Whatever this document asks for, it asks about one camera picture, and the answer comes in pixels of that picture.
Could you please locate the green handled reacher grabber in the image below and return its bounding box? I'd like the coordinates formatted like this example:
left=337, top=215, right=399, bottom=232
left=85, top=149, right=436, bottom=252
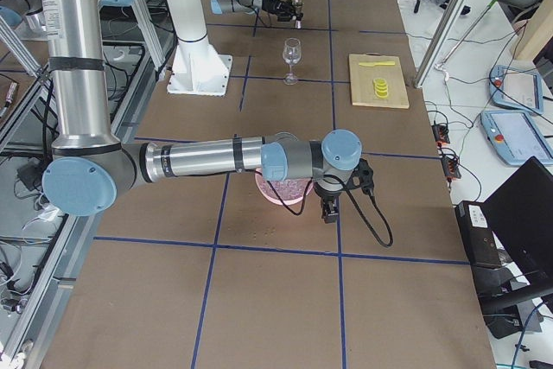
left=434, top=0, right=498, bottom=72

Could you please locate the yellow plastic knife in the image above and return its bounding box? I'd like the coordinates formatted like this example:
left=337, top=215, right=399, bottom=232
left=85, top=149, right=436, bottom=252
left=358, top=60, right=396, bottom=67

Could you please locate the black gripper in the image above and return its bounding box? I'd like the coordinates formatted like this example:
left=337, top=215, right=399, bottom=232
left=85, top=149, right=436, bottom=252
left=262, top=0, right=302, bottom=22
left=314, top=181, right=343, bottom=224

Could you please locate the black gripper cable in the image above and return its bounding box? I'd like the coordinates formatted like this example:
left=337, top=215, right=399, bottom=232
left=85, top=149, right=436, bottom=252
left=258, top=174, right=394, bottom=249

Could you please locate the pink bowl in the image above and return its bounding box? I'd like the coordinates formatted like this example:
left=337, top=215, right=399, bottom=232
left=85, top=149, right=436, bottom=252
left=255, top=169, right=313, bottom=206

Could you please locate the blue teach pendant far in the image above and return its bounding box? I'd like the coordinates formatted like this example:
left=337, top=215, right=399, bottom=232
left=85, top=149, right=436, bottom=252
left=489, top=65, right=543, bottom=115

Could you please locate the black box device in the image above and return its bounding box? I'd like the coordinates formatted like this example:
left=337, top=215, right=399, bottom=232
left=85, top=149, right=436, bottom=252
left=454, top=200, right=502, bottom=269

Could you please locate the black monitor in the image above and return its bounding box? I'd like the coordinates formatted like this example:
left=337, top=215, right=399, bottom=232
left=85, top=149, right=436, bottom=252
left=481, top=156, right=552, bottom=282

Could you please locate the bamboo cutting board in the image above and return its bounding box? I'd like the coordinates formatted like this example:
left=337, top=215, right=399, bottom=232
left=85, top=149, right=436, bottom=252
left=348, top=54, right=410, bottom=109

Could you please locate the wooden plank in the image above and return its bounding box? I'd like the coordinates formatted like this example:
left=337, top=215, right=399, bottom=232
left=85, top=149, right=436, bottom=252
left=512, top=0, right=552, bottom=60

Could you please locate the aluminium frame post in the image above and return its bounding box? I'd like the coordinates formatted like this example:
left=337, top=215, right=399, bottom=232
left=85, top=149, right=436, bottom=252
left=413, top=0, right=466, bottom=88

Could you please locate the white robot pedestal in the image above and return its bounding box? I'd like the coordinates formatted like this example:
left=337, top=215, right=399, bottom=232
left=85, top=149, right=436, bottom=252
left=167, top=0, right=232, bottom=97

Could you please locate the steel cocktail jigger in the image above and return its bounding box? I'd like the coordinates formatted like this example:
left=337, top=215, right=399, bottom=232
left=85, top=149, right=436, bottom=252
left=292, top=0, right=303, bottom=29

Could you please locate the blue teach pendant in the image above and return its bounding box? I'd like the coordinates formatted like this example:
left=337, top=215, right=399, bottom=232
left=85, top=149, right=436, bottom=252
left=480, top=110, right=552, bottom=167
left=489, top=65, right=543, bottom=115

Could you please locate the pile of clear ice cubes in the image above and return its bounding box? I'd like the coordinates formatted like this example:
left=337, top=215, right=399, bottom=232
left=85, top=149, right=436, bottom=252
left=258, top=179, right=308, bottom=203

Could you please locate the blue teach pendant near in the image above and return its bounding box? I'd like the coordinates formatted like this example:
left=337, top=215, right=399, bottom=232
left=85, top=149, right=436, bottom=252
left=480, top=110, right=552, bottom=167

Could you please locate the clear wine glass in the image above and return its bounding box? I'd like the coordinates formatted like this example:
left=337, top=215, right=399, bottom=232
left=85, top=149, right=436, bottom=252
left=282, top=38, right=302, bottom=86

